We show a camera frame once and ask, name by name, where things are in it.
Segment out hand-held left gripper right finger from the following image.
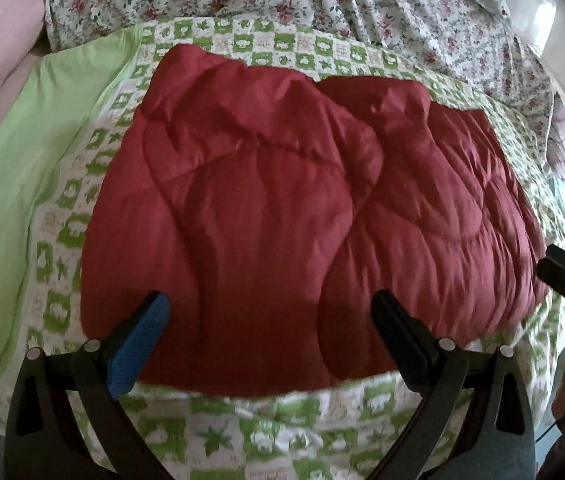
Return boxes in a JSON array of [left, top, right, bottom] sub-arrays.
[[366, 289, 536, 480]]

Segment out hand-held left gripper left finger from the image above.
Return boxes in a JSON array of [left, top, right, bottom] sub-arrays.
[[4, 290, 174, 480]]

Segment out red padded jacket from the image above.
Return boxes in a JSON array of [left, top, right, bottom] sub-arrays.
[[80, 44, 550, 397]]

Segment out green checkered bed sheet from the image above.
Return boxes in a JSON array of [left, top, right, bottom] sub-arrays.
[[10, 16, 565, 480]]

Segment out light green cloth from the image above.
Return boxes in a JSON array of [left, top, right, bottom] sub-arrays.
[[0, 27, 144, 411]]

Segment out floral printed blanket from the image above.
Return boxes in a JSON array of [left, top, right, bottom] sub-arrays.
[[42, 0, 558, 161]]

